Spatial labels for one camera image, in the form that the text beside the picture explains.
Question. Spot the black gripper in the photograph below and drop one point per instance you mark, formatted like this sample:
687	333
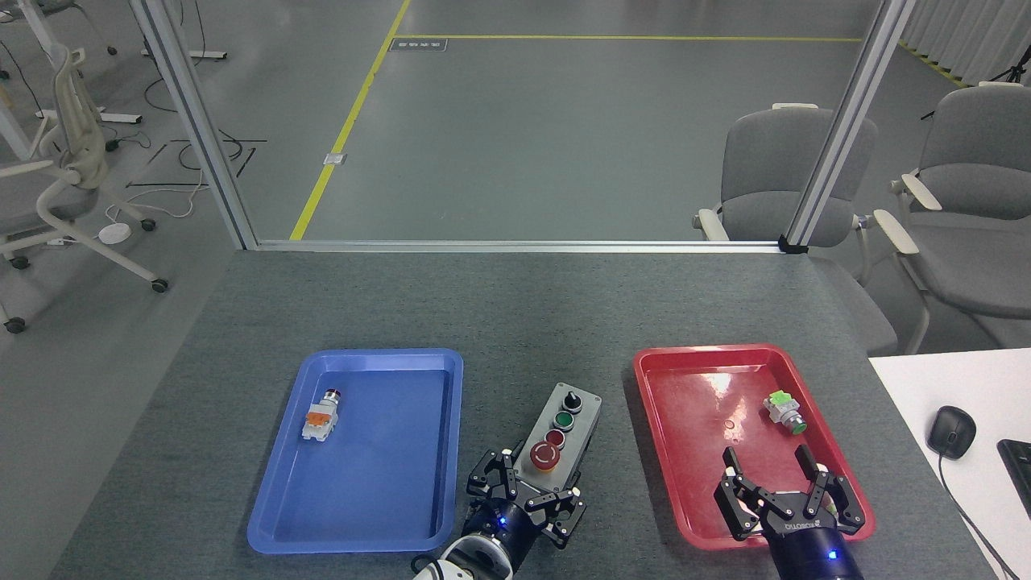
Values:
511	519
813	552

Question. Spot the grey control box with buttons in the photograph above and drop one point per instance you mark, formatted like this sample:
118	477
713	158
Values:
564	419

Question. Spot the red plastic tray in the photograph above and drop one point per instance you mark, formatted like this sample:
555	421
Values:
709	395

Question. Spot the blue plastic tray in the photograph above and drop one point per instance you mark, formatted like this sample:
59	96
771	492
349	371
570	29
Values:
378	451

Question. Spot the white desk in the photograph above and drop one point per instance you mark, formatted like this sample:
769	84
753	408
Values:
918	387

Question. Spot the black computer mouse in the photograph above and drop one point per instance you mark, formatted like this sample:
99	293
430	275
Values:
951	432

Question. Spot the black keyboard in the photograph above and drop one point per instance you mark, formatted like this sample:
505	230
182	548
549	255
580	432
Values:
1019	475

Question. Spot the grey armchair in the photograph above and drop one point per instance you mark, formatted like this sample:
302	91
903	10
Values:
765	169
975	242

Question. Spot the silver floor socket plate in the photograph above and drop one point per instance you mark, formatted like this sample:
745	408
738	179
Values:
335	159

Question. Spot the dark floor label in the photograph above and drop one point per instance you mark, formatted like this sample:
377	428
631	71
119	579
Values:
418	45

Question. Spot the black tripod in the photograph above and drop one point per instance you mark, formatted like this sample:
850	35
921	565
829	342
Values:
1016	74

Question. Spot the white round floor device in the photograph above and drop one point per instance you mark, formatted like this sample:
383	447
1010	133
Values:
114	234

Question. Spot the white curtain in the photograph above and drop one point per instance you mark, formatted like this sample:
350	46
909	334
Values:
966	32

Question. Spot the white wheeled office chair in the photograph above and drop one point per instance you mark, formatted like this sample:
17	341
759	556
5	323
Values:
68	185

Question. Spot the white desk foot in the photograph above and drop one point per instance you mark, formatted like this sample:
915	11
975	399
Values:
113	118
189	55

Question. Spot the green push button switch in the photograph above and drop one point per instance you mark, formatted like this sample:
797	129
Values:
783	409

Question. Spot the red push button switch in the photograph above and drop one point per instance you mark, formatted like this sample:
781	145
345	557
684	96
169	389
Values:
320	419

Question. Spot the silver aluminium rail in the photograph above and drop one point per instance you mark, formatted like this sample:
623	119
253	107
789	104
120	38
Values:
515	246

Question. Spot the black post bracket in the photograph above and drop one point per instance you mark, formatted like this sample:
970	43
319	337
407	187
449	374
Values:
792	245

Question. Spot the silver aluminium post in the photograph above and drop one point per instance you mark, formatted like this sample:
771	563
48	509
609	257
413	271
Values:
846	129
197	129

